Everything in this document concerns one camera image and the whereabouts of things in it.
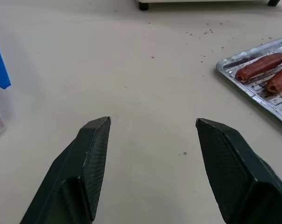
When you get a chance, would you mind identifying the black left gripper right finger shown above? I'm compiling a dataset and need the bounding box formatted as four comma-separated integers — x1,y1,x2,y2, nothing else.
195,118,282,224

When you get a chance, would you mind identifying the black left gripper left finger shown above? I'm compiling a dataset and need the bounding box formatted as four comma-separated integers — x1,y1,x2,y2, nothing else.
20,116,112,224

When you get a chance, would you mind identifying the silver metal baking tray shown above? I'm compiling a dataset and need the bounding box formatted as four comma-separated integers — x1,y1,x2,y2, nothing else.
216,35,282,129

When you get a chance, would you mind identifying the brown sausage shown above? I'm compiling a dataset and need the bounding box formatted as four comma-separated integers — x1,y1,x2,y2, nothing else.
234,52,282,82
265,65,282,94

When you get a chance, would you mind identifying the white appliance with black feet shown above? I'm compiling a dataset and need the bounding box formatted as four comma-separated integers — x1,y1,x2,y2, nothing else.
134,0,278,11

